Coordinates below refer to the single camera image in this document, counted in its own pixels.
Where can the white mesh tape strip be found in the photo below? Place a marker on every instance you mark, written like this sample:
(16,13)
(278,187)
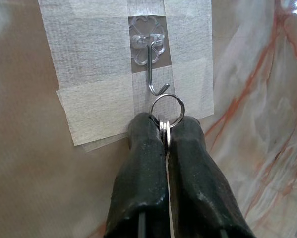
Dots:
(190,37)
(96,114)
(88,44)
(145,7)

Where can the brown paper sheet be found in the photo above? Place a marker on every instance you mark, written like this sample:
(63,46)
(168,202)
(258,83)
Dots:
(26,148)

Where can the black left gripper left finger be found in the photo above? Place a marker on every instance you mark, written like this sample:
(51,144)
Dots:
(143,173)

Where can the key bunch with purple carabiner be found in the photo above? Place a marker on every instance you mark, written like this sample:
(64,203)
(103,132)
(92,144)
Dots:
(165,131)

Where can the clear adhesive metal hook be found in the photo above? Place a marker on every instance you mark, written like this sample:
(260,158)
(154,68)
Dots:
(141,41)

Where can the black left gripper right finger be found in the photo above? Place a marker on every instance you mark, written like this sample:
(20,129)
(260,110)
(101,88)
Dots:
(195,178)

